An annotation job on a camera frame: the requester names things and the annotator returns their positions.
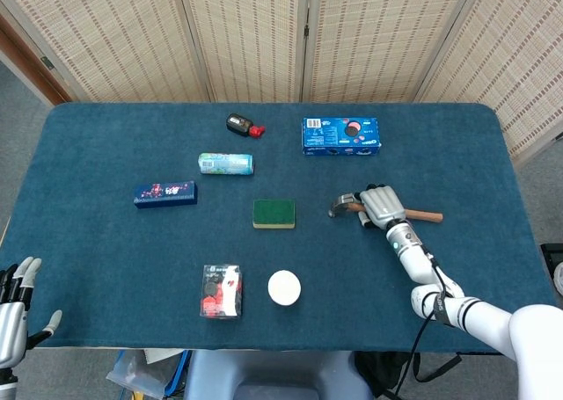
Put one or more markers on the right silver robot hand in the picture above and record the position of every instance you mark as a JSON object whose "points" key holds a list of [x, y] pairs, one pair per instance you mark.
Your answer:
{"points": [[382, 204]]}

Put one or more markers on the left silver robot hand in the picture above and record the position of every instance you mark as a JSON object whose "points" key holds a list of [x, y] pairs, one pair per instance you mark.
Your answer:
{"points": [[11, 329]]}

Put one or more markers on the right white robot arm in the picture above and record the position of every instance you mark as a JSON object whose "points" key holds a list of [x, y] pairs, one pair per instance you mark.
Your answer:
{"points": [[422, 268]]}

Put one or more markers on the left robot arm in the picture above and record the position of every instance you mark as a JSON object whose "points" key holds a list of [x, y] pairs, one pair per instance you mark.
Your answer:
{"points": [[6, 384]]}

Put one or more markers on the green and yellow sponge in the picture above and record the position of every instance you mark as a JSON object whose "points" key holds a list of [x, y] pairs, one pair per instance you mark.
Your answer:
{"points": [[273, 212]]}

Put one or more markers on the blue Oreo cookie box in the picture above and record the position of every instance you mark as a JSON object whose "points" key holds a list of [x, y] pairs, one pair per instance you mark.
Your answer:
{"points": [[338, 136]]}

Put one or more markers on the blue carpet table cover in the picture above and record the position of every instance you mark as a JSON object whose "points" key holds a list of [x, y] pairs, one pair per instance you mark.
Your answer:
{"points": [[110, 250]]}

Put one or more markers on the black bottle with red cap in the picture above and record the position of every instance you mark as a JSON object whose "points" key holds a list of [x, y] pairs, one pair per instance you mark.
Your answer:
{"points": [[239, 124]]}

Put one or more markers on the woven bamboo screen panel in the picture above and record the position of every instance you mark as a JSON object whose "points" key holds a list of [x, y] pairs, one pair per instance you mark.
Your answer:
{"points": [[110, 35], [378, 35], [510, 66], [246, 35]]}

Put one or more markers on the black box beside table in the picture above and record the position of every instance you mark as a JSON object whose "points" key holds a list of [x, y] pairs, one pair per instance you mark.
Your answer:
{"points": [[550, 259]]}

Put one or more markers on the clear box with red pieces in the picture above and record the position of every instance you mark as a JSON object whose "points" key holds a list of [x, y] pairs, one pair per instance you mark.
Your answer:
{"points": [[221, 291]]}

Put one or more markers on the blue-grey chair seat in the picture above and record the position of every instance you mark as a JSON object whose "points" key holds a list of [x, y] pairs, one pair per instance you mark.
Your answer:
{"points": [[272, 373]]}

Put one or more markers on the dark blue long box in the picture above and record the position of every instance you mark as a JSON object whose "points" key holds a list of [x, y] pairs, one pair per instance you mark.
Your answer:
{"points": [[165, 194]]}

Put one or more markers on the brown wooden door frame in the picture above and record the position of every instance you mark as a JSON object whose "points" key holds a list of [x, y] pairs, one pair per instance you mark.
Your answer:
{"points": [[26, 61]]}

